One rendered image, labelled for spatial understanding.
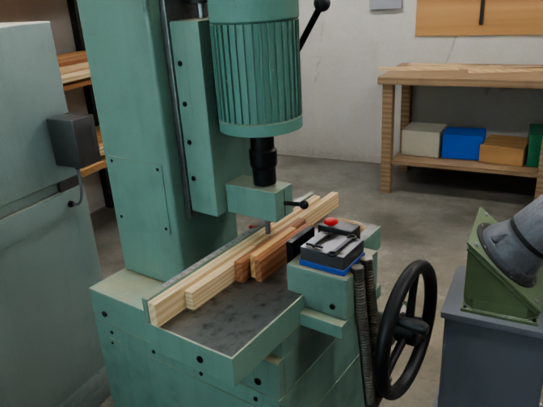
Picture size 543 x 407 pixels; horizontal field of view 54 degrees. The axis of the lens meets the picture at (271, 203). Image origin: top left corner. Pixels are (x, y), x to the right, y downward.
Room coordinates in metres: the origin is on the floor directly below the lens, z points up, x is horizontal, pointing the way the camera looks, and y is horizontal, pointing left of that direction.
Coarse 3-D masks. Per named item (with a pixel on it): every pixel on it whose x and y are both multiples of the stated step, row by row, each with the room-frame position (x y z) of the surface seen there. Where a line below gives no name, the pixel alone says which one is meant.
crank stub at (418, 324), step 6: (402, 318) 0.83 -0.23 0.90; (408, 318) 0.82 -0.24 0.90; (396, 324) 0.83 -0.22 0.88; (402, 324) 0.82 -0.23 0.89; (408, 324) 0.81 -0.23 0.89; (414, 324) 0.81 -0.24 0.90; (420, 324) 0.80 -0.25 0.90; (426, 324) 0.80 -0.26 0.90; (414, 330) 0.80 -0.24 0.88; (420, 330) 0.80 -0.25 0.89; (426, 330) 0.79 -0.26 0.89
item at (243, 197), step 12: (240, 180) 1.15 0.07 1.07; (252, 180) 1.14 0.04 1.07; (228, 192) 1.13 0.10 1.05; (240, 192) 1.11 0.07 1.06; (252, 192) 1.09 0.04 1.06; (264, 192) 1.07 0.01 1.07; (276, 192) 1.06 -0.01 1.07; (288, 192) 1.10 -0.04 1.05; (228, 204) 1.13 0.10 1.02; (240, 204) 1.11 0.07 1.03; (252, 204) 1.09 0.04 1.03; (264, 204) 1.07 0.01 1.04; (276, 204) 1.06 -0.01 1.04; (252, 216) 1.09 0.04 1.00; (264, 216) 1.07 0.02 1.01; (276, 216) 1.06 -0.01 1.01
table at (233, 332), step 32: (256, 288) 0.95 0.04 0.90; (192, 320) 0.86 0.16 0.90; (224, 320) 0.85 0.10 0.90; (256, 320) 0.84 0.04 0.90; (288, 320) 0.87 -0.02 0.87; (320, 320) 0.88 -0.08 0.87; (352, 320) 0.88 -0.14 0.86; (160, 352) 0.84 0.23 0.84; (192, 352) 0.79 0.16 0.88; (224, 352) 0.75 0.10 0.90; (256, 352) 0.79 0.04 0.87
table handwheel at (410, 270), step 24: (408, 288) 0.86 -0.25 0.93; (432, 288) 1.00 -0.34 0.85; (384, 312) 0.83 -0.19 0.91; (408, 312) 0.91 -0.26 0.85; (432, 312) 1.00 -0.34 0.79; (384, 336) 0.80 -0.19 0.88; (408, 336) 0.88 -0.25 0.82; (384, 360) 0.79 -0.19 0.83; (384, 384) 0.79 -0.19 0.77; (408, 384) 0.89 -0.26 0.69
